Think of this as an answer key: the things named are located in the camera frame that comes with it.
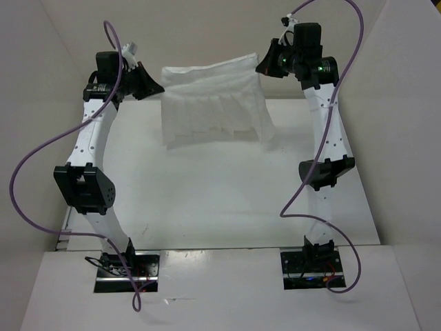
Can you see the white pleated skirt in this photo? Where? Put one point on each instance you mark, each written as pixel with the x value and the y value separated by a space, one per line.
pixel 222 97

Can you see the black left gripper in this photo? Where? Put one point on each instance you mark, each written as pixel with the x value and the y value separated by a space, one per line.
pixel 148 87

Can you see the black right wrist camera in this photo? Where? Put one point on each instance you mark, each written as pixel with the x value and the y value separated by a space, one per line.
pixel 307 35

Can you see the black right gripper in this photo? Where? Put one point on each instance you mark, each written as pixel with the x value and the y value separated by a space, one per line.
pixel 268 65

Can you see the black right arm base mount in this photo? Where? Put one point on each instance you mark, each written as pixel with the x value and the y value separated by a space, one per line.
pixel 297 275

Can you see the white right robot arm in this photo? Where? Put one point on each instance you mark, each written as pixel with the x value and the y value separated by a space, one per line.
pixel 320 81

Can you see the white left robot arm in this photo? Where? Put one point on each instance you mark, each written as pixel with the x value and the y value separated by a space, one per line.
pixel 82 181

